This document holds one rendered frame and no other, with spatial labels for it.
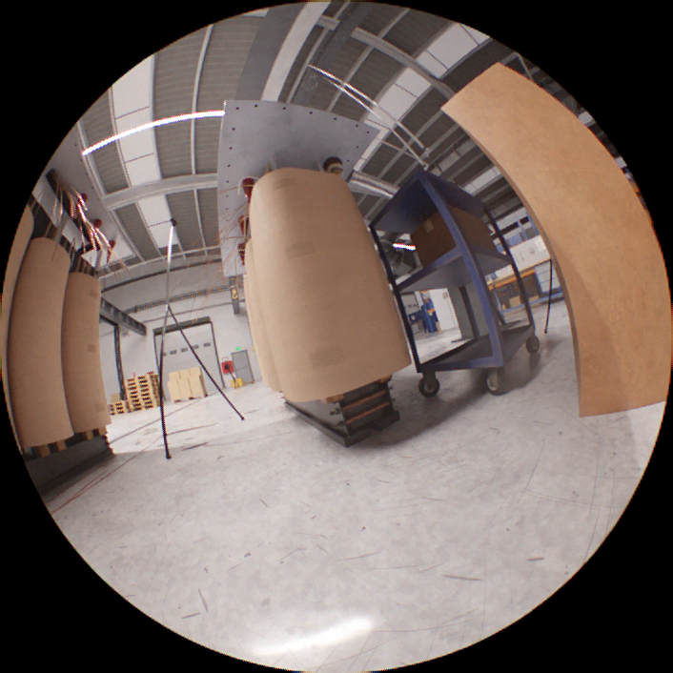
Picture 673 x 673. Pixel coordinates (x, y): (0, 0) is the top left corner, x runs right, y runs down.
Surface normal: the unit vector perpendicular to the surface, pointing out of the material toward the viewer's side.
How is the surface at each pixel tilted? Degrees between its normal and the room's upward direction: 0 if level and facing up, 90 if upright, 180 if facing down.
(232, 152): 180
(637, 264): 90
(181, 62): 174
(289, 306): 90
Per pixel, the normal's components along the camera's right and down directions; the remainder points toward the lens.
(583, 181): -0.87, 0.20
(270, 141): 0.26, 0.96
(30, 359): 0.96, -0.27
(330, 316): 0.36, -0.18
